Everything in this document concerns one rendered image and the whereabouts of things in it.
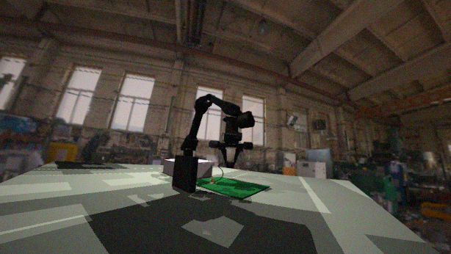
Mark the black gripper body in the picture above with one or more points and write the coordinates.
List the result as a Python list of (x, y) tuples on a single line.
[(217, 144)]

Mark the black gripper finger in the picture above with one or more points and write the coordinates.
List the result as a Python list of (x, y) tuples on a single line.
[(223, 150), (237, 154)]

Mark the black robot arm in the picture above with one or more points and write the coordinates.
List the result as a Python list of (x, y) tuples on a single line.
[(239, 119)]

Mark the green circuit board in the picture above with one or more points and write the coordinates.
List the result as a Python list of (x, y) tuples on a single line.
[(230, 187)]

